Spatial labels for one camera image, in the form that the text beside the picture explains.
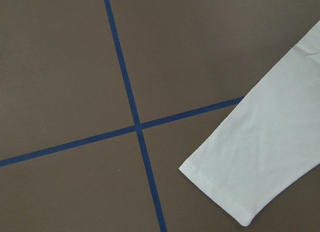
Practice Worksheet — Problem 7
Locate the white long-sleeve printed T-shirt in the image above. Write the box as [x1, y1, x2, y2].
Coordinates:
[179, 24, 320, 227]

